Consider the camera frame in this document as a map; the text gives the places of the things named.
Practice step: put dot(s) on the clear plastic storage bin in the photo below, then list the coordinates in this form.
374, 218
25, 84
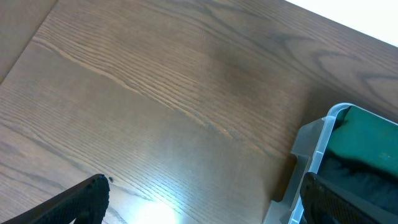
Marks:
309, 147

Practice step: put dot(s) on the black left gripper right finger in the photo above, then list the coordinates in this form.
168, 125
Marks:
324, 202

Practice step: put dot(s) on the black garment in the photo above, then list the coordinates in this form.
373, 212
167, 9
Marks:
369, 183

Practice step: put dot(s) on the dark green garment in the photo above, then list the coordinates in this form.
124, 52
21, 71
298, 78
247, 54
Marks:
362, 136

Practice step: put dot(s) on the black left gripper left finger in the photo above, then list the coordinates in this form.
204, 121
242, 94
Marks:
85, 202

